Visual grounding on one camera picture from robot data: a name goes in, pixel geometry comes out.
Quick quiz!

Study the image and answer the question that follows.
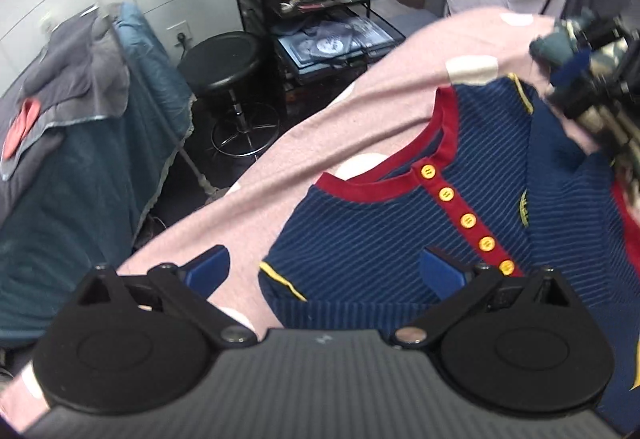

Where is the green cream checkered towel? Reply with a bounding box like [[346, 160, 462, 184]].
[[529, 15, 640, 205]]

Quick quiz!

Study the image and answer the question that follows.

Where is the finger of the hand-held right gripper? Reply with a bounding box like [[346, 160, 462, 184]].
[[548, 50, 640, 121], [574, 10, 640, 52]]

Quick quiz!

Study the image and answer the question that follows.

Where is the grey towel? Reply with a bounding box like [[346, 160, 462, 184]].
[[0, 2, 132, 182]]

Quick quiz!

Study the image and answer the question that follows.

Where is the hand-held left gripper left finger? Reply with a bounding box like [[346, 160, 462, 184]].
[[72, 245, 253, 349]]

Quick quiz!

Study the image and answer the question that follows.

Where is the black round stool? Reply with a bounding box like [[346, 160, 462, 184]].
[[177, 31, 282, 161]]

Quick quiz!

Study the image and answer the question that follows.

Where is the red cloth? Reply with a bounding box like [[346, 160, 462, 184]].
[[2, 98, 44, 163]]

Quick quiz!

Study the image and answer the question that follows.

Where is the navy striped shirt red trim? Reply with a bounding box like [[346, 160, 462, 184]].
[[259, 73, 640, 426]]

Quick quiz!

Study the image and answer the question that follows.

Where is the white wall socket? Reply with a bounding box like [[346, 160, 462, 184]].
[[167, 21, 194, 48]]

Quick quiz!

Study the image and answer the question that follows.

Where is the blue printed paper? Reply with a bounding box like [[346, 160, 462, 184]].
[[276, 16, 402, 71]]

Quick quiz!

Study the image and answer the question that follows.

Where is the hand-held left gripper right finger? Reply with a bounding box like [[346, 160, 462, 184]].
[[392, 246, 576, 349]]

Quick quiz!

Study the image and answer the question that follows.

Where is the teal massage bed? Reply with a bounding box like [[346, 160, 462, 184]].
[[0, 2, 197, 350]]

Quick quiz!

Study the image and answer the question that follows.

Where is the pink spotted bed sheet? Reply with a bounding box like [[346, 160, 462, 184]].
[[0, 6, 640, 436]]

